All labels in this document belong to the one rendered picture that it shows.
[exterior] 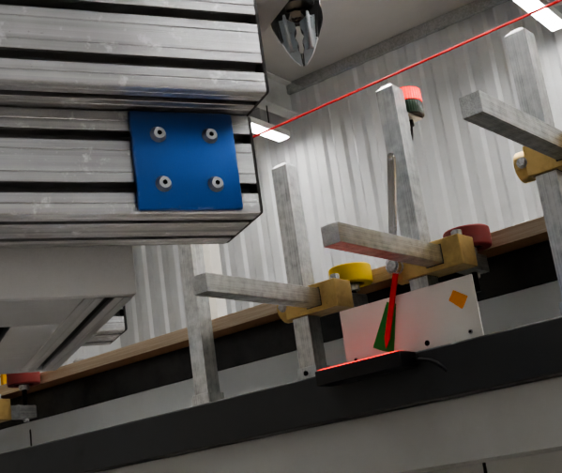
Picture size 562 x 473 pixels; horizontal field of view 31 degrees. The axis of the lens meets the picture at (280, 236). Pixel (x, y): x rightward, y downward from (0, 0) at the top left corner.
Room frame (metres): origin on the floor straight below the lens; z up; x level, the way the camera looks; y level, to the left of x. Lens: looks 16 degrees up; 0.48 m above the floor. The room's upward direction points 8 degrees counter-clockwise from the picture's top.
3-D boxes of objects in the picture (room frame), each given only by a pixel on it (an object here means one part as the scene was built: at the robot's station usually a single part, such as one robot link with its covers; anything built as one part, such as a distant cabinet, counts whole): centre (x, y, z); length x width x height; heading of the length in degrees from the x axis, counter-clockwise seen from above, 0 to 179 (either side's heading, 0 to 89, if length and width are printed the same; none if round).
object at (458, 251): (1.60, -0.24, 0.85); 0.14 x 0.06 x 0.05; 52
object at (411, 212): (1.61, -0.22, 0.93); 0.04 x 0.04 x 0.48; 52
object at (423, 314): (1.61, -0.18, 0.75); 0.26 x 0.01 x 0.10; 52
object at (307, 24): (1.53, -0.09, 1.24); 0.06 x 0.03 x 0.09; 175
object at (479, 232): (1.67, -0.32, 0.85); 0.08 x 0.08 x 0.11
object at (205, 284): (1.67, 0.00, 0.84); 0.44 x 0.03 x 0.04; 142
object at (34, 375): (2.43, 0.67, 0.85); 0.08 x 0.08 x 0.11
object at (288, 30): (1.53, -0.06, 1.24); 0.06 x 0.03 x 0.09; 175
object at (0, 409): (2.36, 0.75, 0.81); 0.14 x 0.06 x 0.05; 52
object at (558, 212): (1.46, -0.42, 0.93); 0.04 x 0.04 x 0.48; 52
